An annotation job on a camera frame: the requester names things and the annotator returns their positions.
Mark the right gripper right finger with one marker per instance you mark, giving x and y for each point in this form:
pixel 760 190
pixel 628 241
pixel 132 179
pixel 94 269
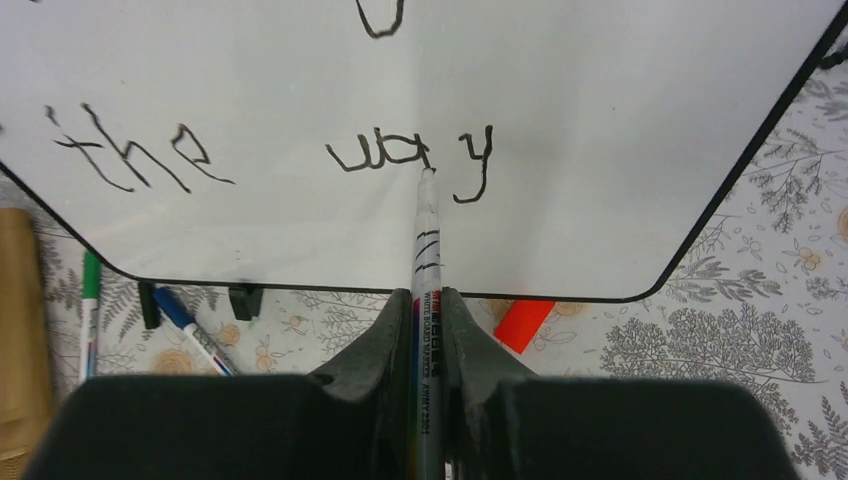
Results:
pixel 480 429

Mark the white whiteboard black frame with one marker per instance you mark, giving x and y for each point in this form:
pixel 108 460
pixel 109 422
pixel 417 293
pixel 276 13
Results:
pixel 578 146

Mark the black cap whiteboard marker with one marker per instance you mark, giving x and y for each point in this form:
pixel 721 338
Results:
pixel 426 461

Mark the black marker cap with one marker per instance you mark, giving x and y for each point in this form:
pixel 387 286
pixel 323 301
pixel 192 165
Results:
pixel 148 305

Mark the green cap whiteboard marker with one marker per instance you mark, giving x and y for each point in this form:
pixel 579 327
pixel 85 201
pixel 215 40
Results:
pixel 90 296

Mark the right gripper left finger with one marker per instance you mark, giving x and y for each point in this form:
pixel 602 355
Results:
pixel 366 390

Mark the blue cap whiteboard marker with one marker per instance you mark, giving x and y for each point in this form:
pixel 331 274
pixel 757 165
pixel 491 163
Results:
pixel 182 319

